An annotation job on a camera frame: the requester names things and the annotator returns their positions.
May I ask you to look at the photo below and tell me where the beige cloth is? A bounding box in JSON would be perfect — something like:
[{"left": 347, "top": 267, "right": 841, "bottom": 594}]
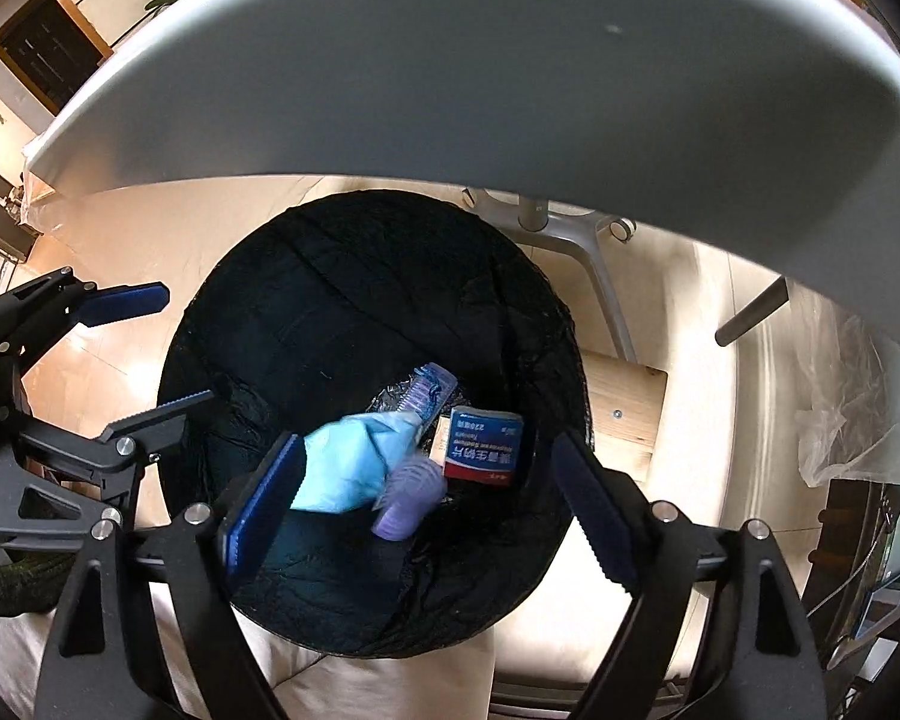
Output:
[{"left": 0, "top": 585, "right": 496, "bottom": 720}]

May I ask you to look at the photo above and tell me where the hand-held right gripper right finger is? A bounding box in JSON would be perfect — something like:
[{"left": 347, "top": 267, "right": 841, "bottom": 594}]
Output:
[{"left": 551, "top": 431, "right": 830, "bottom": 720}]

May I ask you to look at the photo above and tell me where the dark wooden furniture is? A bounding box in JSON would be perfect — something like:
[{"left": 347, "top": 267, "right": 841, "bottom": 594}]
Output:
[{"left": 801, "top": 476, "right": 900, "bottom": 661}]

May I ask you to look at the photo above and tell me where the dark wooden door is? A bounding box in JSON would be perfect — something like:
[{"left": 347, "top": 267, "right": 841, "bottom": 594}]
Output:
[{"left": 0, "top": 0, "right": 113, "bottom": 117}]

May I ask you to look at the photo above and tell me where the dark green cloth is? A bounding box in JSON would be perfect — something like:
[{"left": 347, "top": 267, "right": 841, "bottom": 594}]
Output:
[{"left": 0, "top": 536, "right": 72, "bottom": 616}]

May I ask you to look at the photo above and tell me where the clear plastic film cover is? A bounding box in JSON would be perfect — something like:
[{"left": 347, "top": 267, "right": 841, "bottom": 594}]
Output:
[{"left": 791, "top": 289, "right": 900, "bottom": 488}]

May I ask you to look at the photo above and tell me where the light blue packet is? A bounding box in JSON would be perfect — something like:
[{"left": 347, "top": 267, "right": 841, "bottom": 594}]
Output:
[{"left": 292, "top": 411, "right": 421, "bottom": 515}]

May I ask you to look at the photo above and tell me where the grey metal leg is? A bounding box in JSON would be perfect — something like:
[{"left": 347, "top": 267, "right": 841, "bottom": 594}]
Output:
[{"left": 715, "top": 276, "right": 790, "bottom": 347}]

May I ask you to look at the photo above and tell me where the light wooden block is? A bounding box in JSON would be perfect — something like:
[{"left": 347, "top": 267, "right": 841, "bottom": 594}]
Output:
[{"left": 581, "top": 349, "right": 668, "bottom": 481}]

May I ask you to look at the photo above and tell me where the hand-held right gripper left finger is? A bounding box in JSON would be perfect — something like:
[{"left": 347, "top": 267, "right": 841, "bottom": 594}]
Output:
[{"left": 34, "top": 431, "right": 306, "bottom": 720}]

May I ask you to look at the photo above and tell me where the round bin with black liner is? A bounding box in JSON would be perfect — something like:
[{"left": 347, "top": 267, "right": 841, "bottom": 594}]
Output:
[{"left": 156, "top": 190, "right": 593, "bottom": 661}]

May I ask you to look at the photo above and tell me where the purple ribbed cup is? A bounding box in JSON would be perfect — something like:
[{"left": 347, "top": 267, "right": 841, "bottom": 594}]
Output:
[{"left": 371, "top": 457, "right": 447, "bottom": 541}]

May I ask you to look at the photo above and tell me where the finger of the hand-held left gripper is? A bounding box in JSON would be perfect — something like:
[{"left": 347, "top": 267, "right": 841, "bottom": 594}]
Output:
[
  {"left": 0, "top": 388, "right": 216, "bottom": 548},
  {"left": 0, "top": 268, "right": 171, "bottom": 361}
]

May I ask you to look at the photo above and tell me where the purple striped packet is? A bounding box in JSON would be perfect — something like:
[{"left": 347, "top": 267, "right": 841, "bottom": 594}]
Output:
[{"left": 379, "top": 361, "right": 457, "bottom": 443}]

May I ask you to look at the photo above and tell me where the white and blue small box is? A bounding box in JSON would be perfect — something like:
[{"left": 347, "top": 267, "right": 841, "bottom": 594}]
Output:
[{"left": 442, "top": 405, "right": 526, "bottom": 487}]

